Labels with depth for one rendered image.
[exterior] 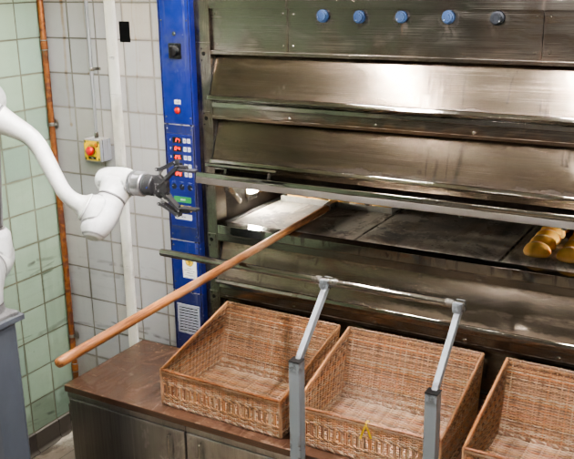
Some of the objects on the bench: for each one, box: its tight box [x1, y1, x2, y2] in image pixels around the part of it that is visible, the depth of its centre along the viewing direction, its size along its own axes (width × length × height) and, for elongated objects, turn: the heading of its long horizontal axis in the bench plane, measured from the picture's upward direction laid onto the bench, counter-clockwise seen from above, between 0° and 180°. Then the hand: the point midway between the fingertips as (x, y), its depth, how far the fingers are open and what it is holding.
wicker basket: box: [462, 357, 574, 459], centre depth 277 cm, size 49×56×28 cm
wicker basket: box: [159, 301, 341, 439], centre depth 335 cm, size 49×56×28 cm
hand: (194, 190), depth 290 cm, fingers open, 13 cm apart
